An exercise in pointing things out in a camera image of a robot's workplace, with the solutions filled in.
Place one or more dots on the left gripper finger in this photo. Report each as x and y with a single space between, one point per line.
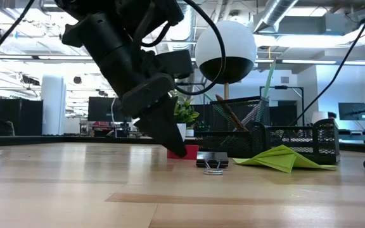
143 122
166 126

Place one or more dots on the red eraser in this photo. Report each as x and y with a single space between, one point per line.
192 152

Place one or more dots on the black binder clip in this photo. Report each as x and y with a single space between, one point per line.
212 158

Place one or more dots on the brown pen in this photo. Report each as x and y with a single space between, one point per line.
230 111

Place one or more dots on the black mesh desk organizer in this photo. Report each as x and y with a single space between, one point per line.
296 139

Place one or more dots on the green paper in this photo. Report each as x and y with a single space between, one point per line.
280 156

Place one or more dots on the white plant pot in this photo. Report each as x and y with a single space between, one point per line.
182 131

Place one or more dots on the small white pot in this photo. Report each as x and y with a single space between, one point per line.
189 133

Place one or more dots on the green potted plant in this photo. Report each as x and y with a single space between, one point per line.
185 111

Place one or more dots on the black computer monitor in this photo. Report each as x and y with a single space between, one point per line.
103 109

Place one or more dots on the person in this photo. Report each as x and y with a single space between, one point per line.
330 115

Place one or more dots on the white and black globe lamp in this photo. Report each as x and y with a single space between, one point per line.
233 41

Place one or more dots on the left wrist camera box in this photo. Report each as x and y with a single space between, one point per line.
176 63

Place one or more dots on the dark wall screen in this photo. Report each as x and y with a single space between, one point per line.
353 111

